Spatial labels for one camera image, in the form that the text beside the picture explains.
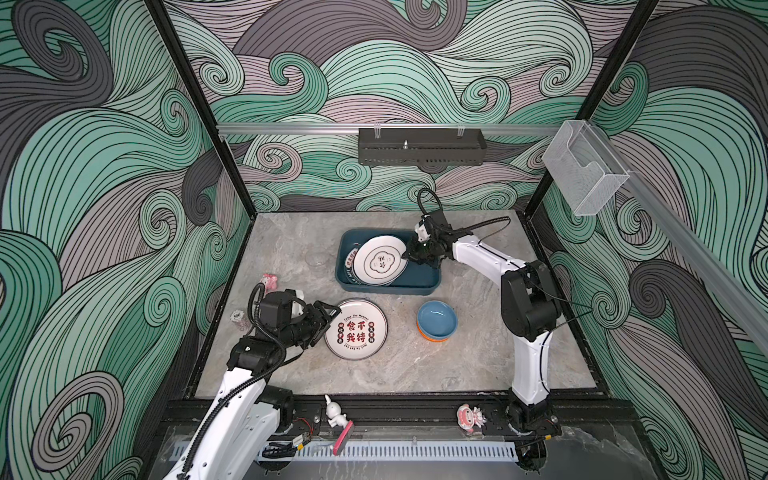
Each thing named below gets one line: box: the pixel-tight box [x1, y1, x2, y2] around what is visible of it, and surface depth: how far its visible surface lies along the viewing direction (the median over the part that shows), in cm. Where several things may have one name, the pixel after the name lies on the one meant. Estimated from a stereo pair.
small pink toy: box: [260, 273, 278, 292], surface depth 99 cm
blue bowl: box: [417, 300, 458, 340], surface depth 85 cm
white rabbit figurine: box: [324, 394, 348, 429], surface depth 73 cm
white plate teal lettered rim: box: [344, 246, 362, 285], surface depth 103 cm
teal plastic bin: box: [335, 228, 442, 295], surface depth 99 cm
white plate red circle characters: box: [324, 297, 389, 361], surface depth 89 cm
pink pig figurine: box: [456, 404, 487, 435], surface depth 73 cm
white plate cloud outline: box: [352, 235, 409, 287], surface depth 100 cm
